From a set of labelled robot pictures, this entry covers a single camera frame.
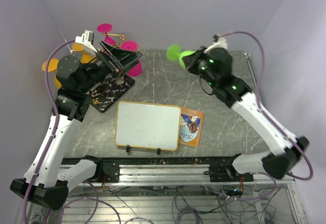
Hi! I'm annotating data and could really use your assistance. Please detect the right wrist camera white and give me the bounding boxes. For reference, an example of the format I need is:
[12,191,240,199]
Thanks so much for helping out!
[204,35,228,53]

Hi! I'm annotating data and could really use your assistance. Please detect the pink wine glass back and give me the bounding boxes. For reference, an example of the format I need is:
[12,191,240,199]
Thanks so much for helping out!
[97,23,117,45]

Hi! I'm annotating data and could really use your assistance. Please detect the orange Othello book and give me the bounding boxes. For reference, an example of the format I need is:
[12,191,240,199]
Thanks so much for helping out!
[178,107,204,148]

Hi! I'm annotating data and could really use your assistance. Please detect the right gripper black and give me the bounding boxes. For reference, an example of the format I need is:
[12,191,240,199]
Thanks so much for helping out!
[182,46,218,89]

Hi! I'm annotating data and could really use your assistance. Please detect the gold wire glass rack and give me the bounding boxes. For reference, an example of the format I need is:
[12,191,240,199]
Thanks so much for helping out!
[91,33,142,113]

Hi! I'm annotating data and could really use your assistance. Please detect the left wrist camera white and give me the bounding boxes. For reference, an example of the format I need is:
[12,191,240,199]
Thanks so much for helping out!
[75,30,97,56]

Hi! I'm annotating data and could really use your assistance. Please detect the yellow wine glass back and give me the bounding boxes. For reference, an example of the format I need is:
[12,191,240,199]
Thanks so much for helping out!
[71,43,94,64]

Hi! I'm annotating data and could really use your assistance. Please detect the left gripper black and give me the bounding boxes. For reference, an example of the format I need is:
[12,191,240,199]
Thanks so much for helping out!
[79,40,143,93]

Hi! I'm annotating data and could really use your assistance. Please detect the pink wine glass front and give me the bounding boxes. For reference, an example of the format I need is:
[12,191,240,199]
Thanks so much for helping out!
[121,41,143,77]

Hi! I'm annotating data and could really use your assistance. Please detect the aluminium mounting rail frame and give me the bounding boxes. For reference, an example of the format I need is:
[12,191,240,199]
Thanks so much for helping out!
[25,155,306,224]

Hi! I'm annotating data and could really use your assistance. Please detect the green wine glass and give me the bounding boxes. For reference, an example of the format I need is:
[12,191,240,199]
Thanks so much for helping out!
[166,44,195,69]

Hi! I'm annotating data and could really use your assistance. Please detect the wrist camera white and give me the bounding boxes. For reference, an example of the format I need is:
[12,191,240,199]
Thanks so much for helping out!
[75,30,97,56]
[204,35,228,53]

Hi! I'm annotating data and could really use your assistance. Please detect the whiteboard with yellow frame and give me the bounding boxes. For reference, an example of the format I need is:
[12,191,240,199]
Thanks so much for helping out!
[115,101,181,151]

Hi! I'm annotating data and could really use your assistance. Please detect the pink wine glass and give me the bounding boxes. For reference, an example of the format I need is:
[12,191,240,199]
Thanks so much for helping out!
[121,41,143,77]
[97,23,117,45]

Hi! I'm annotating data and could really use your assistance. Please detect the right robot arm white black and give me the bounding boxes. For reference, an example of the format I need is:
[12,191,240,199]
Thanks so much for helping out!
[178,47,309,181]

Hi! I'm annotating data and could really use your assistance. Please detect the yellow wine glass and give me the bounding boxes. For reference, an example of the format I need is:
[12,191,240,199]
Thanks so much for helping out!
[47,58,61,89]
[71,43,94,64]

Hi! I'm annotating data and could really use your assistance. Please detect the yellow wine glass front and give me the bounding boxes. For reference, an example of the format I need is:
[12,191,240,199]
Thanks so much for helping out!
[47,58,61,89]

